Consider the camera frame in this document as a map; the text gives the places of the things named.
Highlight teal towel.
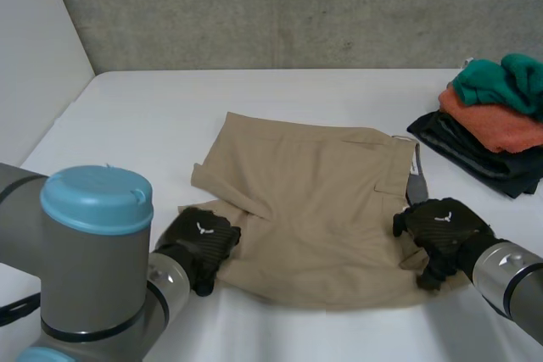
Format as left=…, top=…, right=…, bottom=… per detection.
left=449, top=53, right=543, bottom=121

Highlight black cable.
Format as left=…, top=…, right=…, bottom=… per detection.
left=0, top=292, right=43, bottom=329

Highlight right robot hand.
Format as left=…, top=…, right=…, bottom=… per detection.
left=392, top=198, right=496, bottom=293

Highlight beige shorts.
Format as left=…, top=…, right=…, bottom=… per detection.
left=176, top=111, right=471, bottom=308

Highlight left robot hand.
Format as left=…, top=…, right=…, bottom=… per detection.
left=153, top=206, right=242, bottom=298

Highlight coral towel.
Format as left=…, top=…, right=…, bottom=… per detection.
left=438, top=88, right=543, bottom=154

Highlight dark blue cloth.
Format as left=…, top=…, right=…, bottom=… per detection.
left=406, top=110, right=543, bottom=199

